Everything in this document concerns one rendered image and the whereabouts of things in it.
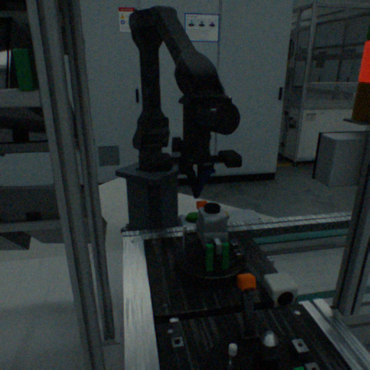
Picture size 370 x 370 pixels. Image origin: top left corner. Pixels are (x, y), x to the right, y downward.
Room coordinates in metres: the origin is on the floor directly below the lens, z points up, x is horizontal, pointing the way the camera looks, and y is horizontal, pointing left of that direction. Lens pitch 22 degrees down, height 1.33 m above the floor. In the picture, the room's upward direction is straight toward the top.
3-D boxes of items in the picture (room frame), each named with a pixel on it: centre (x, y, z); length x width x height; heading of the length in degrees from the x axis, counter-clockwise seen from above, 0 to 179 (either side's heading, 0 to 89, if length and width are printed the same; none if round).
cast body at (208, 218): (0.51, -0.05, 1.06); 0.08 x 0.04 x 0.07; 11
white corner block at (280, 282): (0.44, -0.16, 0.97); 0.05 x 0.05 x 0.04; 11
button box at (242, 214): (0.75, -0.09, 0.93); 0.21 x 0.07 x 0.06; 101
